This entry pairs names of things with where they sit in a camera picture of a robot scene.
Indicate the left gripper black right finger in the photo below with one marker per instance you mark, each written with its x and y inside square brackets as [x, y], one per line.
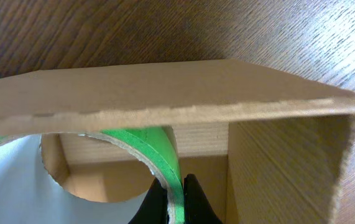
[197, 207]

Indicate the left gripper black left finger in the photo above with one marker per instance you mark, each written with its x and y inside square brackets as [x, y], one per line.
[153, 209]

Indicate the brown cardboard box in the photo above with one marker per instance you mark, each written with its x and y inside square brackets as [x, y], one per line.
[266, 146]

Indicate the green tape roll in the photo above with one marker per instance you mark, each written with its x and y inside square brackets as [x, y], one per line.
[28, 194]

